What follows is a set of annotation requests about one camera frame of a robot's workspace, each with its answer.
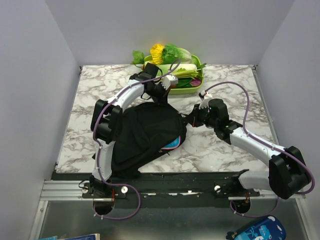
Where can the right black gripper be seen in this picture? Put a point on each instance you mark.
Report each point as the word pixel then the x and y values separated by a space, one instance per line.
pixel 193 117

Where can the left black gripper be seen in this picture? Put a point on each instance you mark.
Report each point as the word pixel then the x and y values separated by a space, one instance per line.
pixel 161 99

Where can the pink pencil case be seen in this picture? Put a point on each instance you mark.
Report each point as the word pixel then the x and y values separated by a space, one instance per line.
pixel 173 145

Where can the black student backpack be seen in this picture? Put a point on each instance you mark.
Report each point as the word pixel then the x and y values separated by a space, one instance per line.
pixel 129 139

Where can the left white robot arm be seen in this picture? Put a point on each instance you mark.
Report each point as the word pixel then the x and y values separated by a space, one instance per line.
pixel 134 93

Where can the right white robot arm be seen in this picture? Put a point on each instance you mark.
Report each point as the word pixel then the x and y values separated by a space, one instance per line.
pixel 287 173

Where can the long white green cabbage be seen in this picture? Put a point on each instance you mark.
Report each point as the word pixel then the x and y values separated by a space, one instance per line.
pixel 164 68

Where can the green celery stalks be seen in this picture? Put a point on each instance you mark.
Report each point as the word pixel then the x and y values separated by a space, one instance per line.
pixel 192 74

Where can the green leaf sprig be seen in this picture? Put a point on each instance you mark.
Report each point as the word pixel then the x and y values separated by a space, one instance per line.
pixel 138 57

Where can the green vegetable tray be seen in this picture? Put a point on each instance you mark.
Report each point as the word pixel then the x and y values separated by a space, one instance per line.
pixel 188 85

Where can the green lettuce head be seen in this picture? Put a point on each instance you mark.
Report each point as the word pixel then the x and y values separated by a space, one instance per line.
pixel 171 52

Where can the yellow flower vegetable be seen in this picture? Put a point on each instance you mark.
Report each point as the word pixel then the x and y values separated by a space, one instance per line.
pixel 156 52

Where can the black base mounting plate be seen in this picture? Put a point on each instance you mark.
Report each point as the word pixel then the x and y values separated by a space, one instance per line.
pixel 168 190

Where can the blue pencil case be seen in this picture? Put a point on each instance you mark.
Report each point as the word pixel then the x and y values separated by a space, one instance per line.
pixel 265 228

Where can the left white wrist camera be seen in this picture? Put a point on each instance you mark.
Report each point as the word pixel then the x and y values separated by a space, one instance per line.
pixel 170 81

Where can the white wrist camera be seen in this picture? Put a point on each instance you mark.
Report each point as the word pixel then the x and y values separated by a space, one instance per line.
pixel 170 81
pixel 205 98

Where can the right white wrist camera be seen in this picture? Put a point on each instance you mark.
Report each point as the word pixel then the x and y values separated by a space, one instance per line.
pixel 205 98

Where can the aluminium rail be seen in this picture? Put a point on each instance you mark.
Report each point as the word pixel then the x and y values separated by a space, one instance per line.
pixel 65 190

